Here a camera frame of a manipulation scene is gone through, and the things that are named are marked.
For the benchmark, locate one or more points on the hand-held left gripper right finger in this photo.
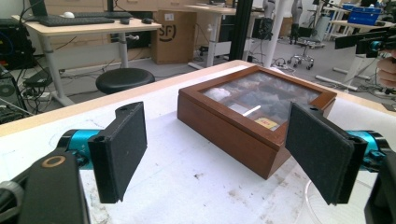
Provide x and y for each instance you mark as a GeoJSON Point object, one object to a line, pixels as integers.
{"type": "Point", "coordinates": [317, 149]}

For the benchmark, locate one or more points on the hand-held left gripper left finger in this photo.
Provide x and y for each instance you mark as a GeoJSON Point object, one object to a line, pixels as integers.
{"type": "Point", "coordinates": [124, 149]}

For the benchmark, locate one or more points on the wooden box with glass lid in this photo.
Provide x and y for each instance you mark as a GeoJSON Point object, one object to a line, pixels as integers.
{"type": "Point", "coordinates": [218, 124]}

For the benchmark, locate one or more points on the white desk with crate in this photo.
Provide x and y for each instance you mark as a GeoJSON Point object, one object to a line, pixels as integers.
{"type": "Point", "coordinates": [355, 70]}

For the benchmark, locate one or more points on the blue plastic crate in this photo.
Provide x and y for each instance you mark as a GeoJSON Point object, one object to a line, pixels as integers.
{"type": "Point", "coordinates": [364, 15]}

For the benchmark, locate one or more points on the office chair with chrome base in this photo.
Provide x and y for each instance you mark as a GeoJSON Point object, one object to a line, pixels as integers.
{"type": "Point", "coordinates": [301, 57]}

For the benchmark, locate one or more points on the black round stool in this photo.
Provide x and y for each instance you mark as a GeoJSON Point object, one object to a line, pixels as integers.
{"type": "Point", "coordinates": [124, 79]}

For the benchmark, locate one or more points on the brown cardboard box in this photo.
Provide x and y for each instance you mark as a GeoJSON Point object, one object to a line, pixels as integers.
{"type": "Point", "coordinates": [174, 40]}

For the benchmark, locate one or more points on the light wooden desk white legs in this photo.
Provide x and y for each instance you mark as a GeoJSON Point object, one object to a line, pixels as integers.
{"type": "Point", "coordinates": [93, 28]}

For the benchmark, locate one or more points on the black computer mouse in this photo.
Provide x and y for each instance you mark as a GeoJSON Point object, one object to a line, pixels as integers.
{"type": "Point", "coordinates": [147, 20]}
{"type": "Point", "coordinates": [124, 20]}

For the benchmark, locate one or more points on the black keyboard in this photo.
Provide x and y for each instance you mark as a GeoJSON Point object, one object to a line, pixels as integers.
{"type": "Point", "coordinates": [106, 14]}
{"type": "Point", "coordinates": [74, 21]}

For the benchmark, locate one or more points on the white computer mouse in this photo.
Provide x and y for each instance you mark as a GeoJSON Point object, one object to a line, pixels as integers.
{"type": "Point", "coordinates": [68, 14]}

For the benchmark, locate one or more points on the black computer tower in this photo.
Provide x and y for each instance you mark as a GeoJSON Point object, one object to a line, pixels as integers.
{"type": "Point", "coordinates": [14, 43]}

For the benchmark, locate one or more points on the white metal post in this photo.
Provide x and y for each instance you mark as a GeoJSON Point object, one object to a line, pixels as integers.
{"type": "Point", "coordinates": [275, 31]}

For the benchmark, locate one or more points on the black metal post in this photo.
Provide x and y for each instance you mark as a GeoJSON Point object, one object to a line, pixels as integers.
{"type": "Point", "coordinates": [241, 28]}

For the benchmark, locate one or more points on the desk with white frame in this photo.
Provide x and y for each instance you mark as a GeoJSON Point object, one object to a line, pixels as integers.
{"type": "Point", "coordinates": [218, 11]}

